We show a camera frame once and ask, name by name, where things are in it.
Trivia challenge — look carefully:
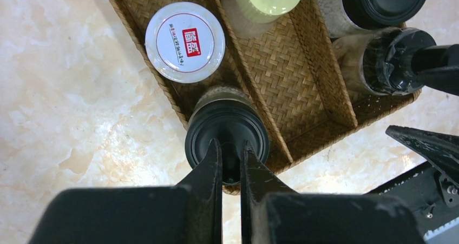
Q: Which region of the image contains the yellow cap clear bottle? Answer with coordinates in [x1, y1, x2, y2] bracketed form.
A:
[220, 0, 300, 38]

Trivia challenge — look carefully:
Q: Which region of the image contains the woven bamboo divided tray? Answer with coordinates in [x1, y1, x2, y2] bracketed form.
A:
[109, 0, 419, 174]

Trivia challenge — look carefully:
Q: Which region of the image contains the white lid brown sauce jar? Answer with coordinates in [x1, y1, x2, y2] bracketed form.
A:
[145, 2, 226, 84]

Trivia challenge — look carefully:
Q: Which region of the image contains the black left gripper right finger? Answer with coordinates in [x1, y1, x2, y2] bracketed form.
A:
[240, 141, 424, 243]

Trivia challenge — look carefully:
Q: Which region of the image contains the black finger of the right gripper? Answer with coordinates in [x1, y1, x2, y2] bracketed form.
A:
[411, 44, 458, 96]

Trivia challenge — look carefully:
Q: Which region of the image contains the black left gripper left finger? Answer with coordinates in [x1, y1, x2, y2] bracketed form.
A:
[30, 139, 222, 243]

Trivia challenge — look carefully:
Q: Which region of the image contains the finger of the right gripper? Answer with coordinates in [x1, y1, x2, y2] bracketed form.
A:
[385, 125, 458, 187]

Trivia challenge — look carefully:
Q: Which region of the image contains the black lid pepper shaker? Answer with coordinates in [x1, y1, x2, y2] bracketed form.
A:
[332, 27, 436, 96]

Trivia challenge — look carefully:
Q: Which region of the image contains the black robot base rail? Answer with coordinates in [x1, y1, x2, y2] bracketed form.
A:
[369, 162, 458, 243]

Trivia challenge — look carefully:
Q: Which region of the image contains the black cap squeeze bottle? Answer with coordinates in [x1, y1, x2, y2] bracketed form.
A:
[317, 0, 426, 38]
[185, 85, 270, 186]

